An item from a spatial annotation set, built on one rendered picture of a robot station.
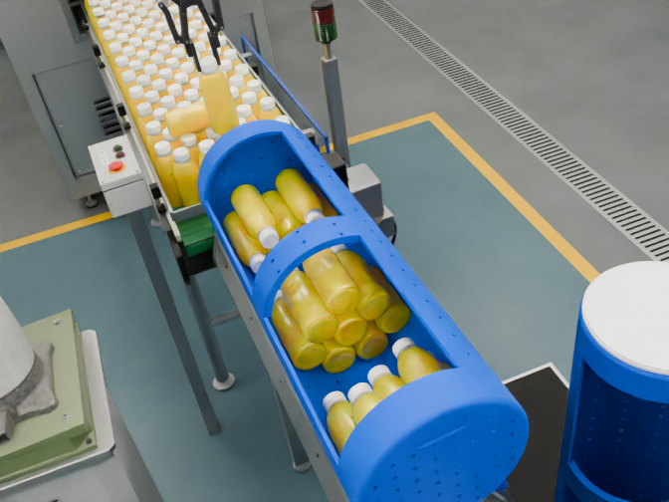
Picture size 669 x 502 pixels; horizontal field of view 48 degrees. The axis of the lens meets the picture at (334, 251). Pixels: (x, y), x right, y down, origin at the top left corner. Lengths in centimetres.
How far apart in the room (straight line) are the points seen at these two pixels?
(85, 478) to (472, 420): 73
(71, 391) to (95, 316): 180
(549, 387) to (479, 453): 133
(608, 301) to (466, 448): 48
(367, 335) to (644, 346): 48
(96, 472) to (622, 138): 299
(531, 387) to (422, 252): 91
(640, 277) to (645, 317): 10
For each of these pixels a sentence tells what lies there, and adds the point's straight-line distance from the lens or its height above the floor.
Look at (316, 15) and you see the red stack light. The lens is 210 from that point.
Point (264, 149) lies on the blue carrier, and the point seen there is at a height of 116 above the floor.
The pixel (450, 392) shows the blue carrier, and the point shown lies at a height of 123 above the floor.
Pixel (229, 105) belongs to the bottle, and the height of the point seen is 123.
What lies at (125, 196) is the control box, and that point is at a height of 105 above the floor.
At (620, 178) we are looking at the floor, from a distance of 356.
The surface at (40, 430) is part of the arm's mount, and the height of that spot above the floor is 106.
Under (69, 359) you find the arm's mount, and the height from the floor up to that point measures 106.
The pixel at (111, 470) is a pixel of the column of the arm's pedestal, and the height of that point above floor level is 90.
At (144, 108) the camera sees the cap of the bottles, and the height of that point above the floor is 108.
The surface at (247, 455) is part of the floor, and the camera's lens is 254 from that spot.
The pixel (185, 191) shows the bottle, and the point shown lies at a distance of 194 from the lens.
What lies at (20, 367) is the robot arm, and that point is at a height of 114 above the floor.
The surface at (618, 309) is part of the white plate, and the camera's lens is 144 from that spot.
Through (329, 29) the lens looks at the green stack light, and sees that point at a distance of 211.
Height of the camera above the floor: 204
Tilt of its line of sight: 40 degrees down
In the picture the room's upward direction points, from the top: 9 degrees counter-clockwise
